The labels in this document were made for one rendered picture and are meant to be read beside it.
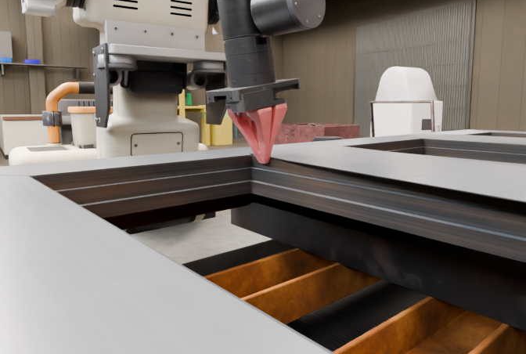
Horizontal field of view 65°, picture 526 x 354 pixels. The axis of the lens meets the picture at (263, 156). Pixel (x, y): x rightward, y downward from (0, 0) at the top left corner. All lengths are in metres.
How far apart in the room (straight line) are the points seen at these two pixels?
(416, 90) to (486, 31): 3.49
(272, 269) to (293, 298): 0.08
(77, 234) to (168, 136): 0.76
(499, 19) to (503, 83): 1.20
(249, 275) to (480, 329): 0.27
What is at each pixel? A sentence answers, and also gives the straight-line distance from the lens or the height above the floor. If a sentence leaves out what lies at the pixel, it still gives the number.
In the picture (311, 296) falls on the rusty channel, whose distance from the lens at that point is 0.54.
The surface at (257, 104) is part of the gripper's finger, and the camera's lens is 0.48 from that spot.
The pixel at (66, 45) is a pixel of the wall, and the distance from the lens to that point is 11.01.
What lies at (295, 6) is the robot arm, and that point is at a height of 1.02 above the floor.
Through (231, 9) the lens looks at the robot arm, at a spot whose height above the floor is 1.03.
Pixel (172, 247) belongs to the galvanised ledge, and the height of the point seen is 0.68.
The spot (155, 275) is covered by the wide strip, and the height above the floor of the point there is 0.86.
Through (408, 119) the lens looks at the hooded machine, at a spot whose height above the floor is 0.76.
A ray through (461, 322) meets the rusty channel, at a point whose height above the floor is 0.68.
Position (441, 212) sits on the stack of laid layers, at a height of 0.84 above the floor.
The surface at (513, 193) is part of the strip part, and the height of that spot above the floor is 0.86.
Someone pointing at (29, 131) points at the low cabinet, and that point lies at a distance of 8.62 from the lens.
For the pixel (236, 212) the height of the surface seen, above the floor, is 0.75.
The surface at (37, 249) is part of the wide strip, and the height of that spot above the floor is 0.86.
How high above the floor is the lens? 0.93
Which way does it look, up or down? 7 degrees down
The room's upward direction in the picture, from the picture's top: straight up
